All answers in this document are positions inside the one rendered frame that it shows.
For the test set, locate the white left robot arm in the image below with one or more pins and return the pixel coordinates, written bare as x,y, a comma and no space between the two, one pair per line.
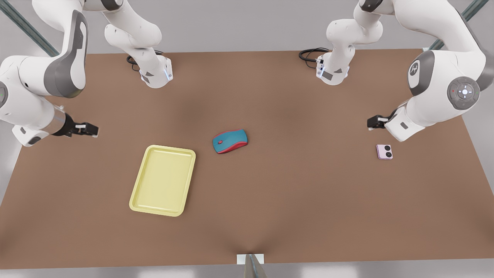
444,77

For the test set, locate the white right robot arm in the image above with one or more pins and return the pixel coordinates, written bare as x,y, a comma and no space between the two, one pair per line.
23,77

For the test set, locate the pink folded flip phone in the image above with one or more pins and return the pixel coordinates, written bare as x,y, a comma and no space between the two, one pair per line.
384,151

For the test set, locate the yellow rectangular tray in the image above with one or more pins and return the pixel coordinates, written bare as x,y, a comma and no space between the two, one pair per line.
163,180

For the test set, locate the teal and red computer mouse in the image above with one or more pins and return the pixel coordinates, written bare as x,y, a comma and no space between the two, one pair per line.
230,141

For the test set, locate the silver frame post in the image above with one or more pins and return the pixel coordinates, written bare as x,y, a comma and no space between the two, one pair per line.
27,27
252,266
469,11

